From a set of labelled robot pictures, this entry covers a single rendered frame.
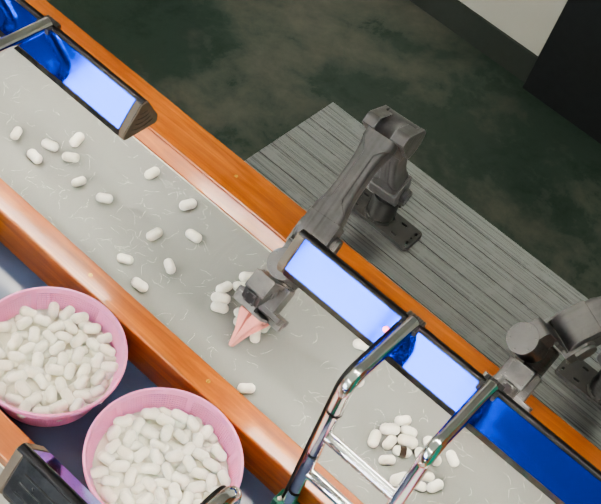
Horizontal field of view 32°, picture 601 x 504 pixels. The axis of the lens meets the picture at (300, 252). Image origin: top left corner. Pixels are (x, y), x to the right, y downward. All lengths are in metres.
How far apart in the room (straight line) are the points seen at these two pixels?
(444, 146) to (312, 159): 1.23
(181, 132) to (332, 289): 0.72
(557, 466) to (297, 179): 1.02
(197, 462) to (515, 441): 0.56
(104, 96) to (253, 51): 1.88
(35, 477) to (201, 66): 2.36
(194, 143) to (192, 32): 1.49
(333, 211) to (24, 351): 0.60
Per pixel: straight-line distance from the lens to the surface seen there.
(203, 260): 2.08
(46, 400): 1.88
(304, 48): 3.77
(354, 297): 1.65
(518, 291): 2.35
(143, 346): 1.93
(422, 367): 1.63
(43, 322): 1.96
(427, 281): 2.28
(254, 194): 2.18
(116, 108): 1.84
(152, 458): 1.84
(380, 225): 2.32
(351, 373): 1.53
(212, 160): 2.22
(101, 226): 2.10
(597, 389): 2.24
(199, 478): 1.83
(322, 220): 1.91
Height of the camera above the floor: 2.36
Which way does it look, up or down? 49 degrees down
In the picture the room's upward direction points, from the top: 20 degrees clockwise
